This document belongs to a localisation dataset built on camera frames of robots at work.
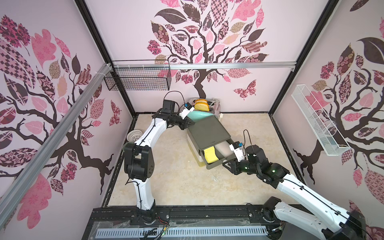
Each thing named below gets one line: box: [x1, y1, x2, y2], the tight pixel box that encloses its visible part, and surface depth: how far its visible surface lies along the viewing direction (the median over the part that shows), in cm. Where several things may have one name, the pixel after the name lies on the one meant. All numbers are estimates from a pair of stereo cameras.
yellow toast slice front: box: [194, 102, 210, 112], surface depth 100 cm
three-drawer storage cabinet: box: [187, 115, 236, 170], surface depth 81 cm
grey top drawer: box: [198, 138, 237, 170], surface depth 77 cm
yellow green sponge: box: [203, 146, 219, 164], surface depth 79 cm
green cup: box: [122, 142, 130, 154], surface depth 52 cm
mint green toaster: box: [187, 98, 221, 122], surface depth 100 cm
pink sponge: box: [214, 140, 234, 158], surface depth 81 cm
